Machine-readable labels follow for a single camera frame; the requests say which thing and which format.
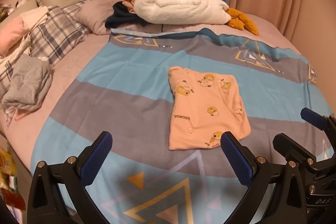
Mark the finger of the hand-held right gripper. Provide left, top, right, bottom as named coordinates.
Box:
left=301, top=108, right=336, bottom=135
left=272, top=133, right=316, bottom=170

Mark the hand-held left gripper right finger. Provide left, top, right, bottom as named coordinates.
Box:
left=221, top=132, right=307, bottom=224

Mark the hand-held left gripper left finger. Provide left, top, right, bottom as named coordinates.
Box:
left=27, top=131, right=113, bottom=224

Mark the pink cartoon print shirt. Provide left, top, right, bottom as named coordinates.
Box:
left=168, top=66, right=251, bottom=151

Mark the blue grey printed blanket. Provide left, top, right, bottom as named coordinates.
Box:
left=31, top=27, right=335, bottom=224

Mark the pile of colourful packets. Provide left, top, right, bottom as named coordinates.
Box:
left=0, top=147, right=27, bottom=211

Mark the mauve bed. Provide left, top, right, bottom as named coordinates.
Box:
left=0, top=0, right=336, bottom=180

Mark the grey garment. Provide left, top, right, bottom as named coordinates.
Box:
left=2, top=53, right=53, bottom=113

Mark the plaid duvet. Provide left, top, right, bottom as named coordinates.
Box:
left=0, top=5, right=91, bottom=125

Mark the dark navy garment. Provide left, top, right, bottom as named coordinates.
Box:
left=105, top=1, right=147, bottom=29

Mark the mauve pillow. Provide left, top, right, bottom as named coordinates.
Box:
left=77, top=0, right=126, bottom=35

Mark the cream white garment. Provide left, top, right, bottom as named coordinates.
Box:
left=20, top=6, right=49, bottom=28

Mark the beige pink garment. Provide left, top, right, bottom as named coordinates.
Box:
left=122, top=0, right=135, bottom=13

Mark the white goose plush toy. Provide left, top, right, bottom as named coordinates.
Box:
left=133, top=0, right=260, bottom=36

